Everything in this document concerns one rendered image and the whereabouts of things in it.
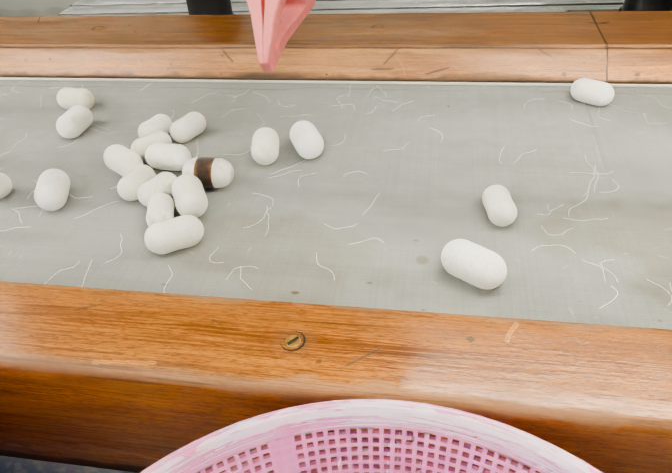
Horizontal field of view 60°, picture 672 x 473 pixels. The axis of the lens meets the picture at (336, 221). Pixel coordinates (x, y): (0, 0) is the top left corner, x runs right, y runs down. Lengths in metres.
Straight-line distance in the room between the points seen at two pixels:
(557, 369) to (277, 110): 0.34
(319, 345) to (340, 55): 0.35
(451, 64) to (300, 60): 0.14
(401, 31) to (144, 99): 0.25
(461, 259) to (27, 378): 0.23
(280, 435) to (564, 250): 0.20
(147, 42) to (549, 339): 0.49
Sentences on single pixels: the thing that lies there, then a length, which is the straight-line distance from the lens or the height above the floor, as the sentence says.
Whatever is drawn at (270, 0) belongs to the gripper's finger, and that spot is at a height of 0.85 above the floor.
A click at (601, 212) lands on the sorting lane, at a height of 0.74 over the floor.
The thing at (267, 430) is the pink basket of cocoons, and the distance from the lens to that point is 0.25.
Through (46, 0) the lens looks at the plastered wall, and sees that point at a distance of 2.99.
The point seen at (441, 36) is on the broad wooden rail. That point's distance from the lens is 0.59.
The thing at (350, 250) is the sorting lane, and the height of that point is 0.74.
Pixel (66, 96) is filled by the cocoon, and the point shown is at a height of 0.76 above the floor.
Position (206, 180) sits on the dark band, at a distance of 0.42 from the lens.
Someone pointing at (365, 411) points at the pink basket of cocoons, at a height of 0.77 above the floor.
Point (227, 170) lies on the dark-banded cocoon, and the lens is 0.42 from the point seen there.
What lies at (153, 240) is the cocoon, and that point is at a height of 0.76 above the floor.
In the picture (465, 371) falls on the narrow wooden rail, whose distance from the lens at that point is 0.27.
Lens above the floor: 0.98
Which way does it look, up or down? 39 degrees down
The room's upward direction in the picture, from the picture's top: 5 degrees counter-clockwise
